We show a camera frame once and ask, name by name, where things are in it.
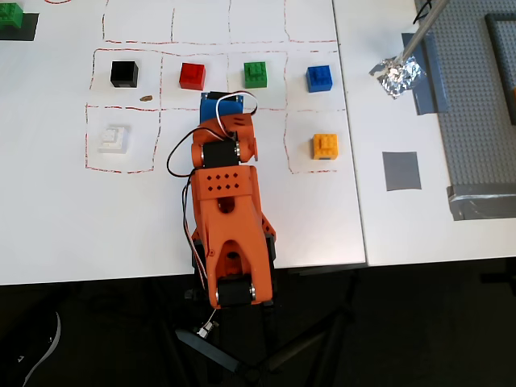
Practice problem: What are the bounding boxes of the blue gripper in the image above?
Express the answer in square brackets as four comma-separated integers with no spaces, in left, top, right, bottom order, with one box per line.
[199,91,246,124]

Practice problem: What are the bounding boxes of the green lego block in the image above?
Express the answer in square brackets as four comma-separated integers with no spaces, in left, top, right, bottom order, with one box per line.
[243,61,269,89]
[0,2,23,30]

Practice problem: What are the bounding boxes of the red lego block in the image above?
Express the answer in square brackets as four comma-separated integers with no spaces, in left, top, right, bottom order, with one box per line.
[179,62,207,91]

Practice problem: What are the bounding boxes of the black lego block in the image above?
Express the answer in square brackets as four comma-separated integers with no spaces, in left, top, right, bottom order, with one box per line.
[110,60,139,89]

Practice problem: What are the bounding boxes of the white lego block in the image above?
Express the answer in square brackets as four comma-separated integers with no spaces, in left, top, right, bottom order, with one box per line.
[97,124,131,155]

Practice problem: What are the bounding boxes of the blue lego block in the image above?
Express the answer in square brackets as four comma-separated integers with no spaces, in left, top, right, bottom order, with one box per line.
[306,64,335,94]

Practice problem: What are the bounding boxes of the yellow lego block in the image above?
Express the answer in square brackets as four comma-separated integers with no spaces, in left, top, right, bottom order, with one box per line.
[311,133,339,161]

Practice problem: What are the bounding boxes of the black tape square marker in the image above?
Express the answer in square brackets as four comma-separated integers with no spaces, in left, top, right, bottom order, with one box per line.
[0,12,40,41]

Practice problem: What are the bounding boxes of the grey tape square marker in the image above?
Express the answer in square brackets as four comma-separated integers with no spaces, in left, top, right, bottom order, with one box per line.
[381,151,422,192]

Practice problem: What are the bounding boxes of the black table clamp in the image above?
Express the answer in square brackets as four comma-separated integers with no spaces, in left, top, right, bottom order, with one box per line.
[264,231,279,310]

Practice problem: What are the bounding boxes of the crumpled aluminium foil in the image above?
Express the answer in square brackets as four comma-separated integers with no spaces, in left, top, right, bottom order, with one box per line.
[368,55,427,99]

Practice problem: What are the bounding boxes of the blue-grey tape strip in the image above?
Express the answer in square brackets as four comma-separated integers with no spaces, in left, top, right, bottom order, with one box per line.
[402,32,451,117]

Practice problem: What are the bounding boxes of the metal pole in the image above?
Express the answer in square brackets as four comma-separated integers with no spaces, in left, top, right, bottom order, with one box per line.
[397,0,451,65]

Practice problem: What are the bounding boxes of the light grey lego baseplate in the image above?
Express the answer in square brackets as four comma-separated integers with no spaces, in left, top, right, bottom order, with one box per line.
[414,0,516,190]

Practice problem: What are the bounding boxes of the black tripod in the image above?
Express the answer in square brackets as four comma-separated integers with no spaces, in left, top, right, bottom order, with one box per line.
[175,265,356,387]

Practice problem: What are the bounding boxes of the dark grey lego baseplate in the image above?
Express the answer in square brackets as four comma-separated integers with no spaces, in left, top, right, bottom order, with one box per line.
[485,13,516,126]

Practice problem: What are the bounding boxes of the white cable with connector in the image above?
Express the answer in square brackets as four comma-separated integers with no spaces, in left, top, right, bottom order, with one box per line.
[196,308,221,339]

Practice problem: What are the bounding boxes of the thin black cable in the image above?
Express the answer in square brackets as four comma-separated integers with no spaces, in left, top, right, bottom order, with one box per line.
[413,0,433,25]

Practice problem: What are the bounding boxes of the grey curved strap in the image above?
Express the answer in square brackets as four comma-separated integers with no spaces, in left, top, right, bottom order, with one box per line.
[22,312,62,387]

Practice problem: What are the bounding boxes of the silver grey duct tape strip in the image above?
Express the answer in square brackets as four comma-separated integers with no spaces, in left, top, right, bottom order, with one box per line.
[446,184,516,222]

